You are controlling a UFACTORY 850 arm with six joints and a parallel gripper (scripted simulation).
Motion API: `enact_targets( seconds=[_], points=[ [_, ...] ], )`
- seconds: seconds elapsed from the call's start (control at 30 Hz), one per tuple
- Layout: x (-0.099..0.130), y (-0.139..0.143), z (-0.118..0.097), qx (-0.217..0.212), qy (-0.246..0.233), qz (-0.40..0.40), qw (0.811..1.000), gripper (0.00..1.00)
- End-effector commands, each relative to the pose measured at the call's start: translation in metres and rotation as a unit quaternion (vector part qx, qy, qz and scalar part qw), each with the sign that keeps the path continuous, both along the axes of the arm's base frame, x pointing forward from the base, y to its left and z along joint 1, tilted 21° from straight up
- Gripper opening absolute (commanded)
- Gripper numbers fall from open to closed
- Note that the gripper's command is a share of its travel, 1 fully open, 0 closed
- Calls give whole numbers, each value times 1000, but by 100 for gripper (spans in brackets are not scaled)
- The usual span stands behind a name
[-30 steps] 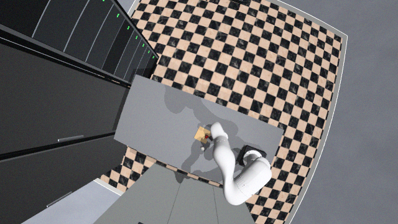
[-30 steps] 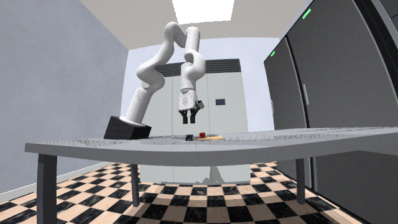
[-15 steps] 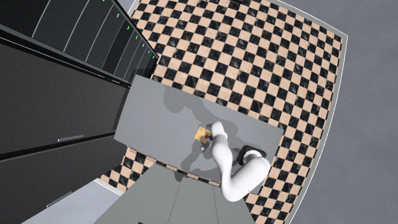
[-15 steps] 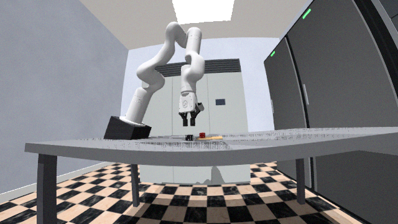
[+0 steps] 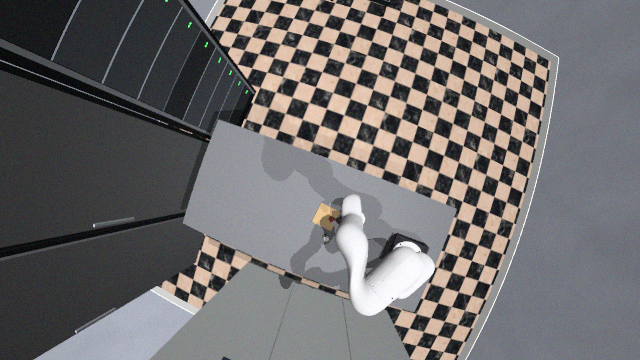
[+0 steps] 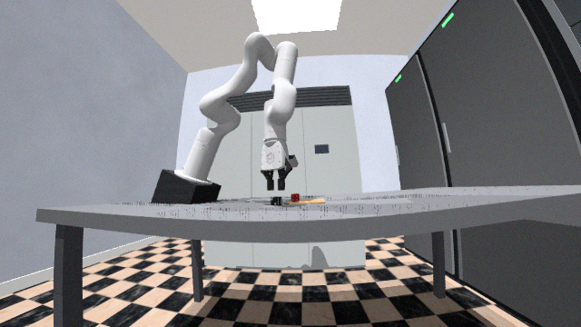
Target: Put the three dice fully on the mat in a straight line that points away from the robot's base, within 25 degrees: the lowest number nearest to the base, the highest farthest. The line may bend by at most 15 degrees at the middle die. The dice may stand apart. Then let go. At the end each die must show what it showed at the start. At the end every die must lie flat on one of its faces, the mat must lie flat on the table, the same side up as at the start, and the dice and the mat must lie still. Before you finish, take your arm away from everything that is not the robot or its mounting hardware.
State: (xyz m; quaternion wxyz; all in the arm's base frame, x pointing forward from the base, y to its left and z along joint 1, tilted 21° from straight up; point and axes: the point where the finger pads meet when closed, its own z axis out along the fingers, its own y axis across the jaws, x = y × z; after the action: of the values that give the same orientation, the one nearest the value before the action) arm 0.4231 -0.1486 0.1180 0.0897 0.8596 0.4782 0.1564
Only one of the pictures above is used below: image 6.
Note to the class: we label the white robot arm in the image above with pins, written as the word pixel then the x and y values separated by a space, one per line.
pixel 277 111

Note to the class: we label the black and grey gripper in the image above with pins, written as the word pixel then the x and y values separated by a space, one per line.
pixel 275 156

